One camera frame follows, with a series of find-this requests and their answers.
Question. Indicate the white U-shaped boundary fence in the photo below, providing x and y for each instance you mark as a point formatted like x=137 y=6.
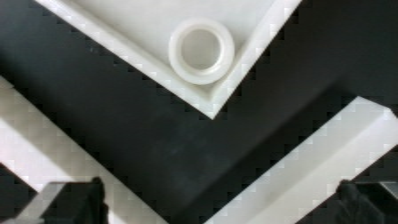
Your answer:
x=332 y=156

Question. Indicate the white square tabletop part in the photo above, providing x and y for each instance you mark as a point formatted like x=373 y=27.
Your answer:
x=189 y=40

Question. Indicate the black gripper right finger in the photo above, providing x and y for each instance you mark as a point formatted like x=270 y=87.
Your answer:
x=368 y=202

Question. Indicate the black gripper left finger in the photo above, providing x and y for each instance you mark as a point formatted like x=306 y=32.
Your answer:
x=68 y=204

